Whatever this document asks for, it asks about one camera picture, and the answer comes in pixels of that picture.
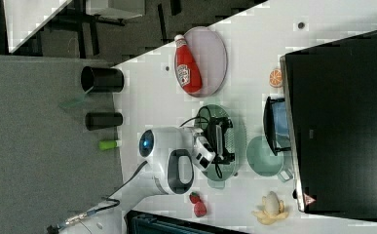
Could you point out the peeled banana toy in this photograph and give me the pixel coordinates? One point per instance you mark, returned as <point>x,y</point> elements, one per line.
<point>273,209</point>

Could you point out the mint green strainer bowl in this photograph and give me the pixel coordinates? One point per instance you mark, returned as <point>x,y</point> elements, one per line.
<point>238,143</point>

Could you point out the black toaster oven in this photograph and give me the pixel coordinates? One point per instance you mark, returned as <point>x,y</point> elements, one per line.
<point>330,93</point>

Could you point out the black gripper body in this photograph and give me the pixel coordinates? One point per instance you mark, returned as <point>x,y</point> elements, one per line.
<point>225,124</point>

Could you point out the small black cylinder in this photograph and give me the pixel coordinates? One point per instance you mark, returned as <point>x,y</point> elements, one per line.
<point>103,120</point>

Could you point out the lower red strawberry toy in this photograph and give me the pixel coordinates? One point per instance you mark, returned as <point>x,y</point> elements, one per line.
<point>200,209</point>

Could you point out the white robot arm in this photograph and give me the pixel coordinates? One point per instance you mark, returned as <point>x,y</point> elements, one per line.
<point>171,156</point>

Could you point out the green marker pen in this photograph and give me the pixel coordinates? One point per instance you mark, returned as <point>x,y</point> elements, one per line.
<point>109,144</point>

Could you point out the grey round plate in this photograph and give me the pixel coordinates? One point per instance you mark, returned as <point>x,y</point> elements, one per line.
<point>210,55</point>

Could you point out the white side table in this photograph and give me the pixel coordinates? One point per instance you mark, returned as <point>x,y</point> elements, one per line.
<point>24,18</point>

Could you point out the upper red strawberry toy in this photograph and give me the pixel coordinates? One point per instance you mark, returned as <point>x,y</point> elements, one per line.
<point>194,198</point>

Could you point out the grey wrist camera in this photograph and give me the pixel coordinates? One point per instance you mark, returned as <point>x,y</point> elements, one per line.
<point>219,140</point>

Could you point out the orange slice toy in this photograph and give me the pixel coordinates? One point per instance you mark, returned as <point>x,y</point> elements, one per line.
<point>275,78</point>

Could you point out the large black cylinder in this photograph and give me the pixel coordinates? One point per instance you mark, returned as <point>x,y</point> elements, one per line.
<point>102,80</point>

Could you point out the teal green cup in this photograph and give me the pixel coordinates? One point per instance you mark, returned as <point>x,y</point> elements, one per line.
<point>264,162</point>

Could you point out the red strawberry toy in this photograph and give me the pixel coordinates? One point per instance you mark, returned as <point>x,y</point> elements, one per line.
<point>200,209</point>
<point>194,198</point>

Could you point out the dark teal crate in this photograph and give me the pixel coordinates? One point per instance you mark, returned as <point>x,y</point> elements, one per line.
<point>148,224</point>

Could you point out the red ketchup bottle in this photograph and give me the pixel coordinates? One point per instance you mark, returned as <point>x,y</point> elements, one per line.
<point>187,71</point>

